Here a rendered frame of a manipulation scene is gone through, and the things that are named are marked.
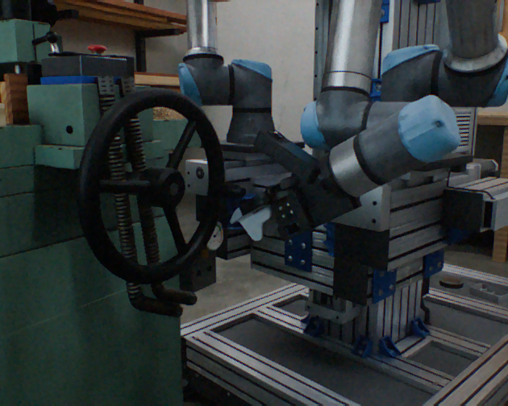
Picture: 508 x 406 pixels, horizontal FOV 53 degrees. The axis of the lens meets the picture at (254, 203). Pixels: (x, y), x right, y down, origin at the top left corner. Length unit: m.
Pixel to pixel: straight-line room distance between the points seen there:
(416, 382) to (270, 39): 3.44
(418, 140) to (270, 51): 3.82
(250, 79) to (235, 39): 3.16
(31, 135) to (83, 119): 0.10
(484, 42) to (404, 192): 0.32
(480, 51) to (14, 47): 0.83
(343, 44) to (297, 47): 3.50
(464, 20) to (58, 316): 0.86
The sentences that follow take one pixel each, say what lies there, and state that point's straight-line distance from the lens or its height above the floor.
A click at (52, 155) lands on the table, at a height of 0.86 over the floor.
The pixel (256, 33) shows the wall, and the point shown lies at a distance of 4.50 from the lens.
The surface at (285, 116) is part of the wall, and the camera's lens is 4.33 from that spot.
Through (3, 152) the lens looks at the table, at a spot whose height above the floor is 0.86.
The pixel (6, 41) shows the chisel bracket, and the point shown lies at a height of 1.03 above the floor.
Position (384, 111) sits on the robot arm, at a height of 0.92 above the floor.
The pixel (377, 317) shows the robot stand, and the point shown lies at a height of 0.34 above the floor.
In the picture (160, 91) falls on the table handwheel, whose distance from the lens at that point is 0.74.
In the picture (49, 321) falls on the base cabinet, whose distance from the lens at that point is 0.91.
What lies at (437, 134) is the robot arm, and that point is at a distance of 0.63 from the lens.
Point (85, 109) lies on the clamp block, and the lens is 0.77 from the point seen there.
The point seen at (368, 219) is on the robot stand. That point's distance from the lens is 1.04.
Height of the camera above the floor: 0.94
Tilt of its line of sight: 11 degrees down
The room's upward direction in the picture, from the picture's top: straight up
